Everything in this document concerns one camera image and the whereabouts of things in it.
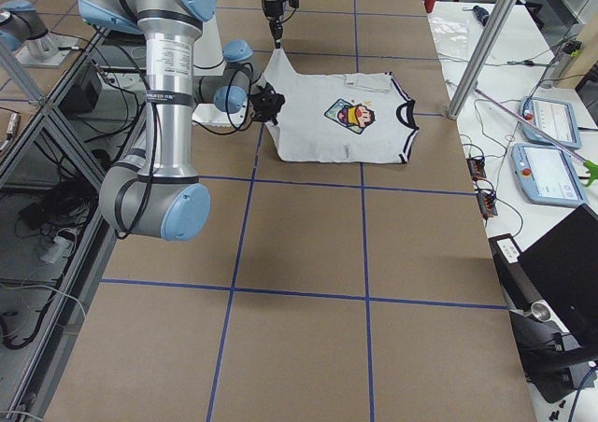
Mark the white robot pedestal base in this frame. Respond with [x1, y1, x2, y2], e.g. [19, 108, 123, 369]
[193, 17, 232, 130]

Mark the near teach pendant tablet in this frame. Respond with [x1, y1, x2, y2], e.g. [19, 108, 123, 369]
[511, 143, 588, 208]

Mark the grey cartoon print t-shirt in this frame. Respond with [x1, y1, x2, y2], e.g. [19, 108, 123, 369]
[264, 49, 419, 164]

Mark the teach pendant tablet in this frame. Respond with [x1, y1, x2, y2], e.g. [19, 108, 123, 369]
[511, 143, 588, 208]
[520, 96, 582, 149]

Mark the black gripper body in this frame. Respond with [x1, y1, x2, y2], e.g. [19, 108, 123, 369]
[249, 83, 285, 124]
[262, 0, 299, 39]

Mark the black laptop computer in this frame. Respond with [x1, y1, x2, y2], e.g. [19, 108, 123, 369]
[519, 204, 597, 345]

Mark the aluminium frame post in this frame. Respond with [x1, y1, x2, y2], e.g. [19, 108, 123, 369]
[447, 0, 517, 120]

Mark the far teach pendant tablet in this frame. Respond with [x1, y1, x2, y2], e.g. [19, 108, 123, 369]
[520, 96, 582, 149]

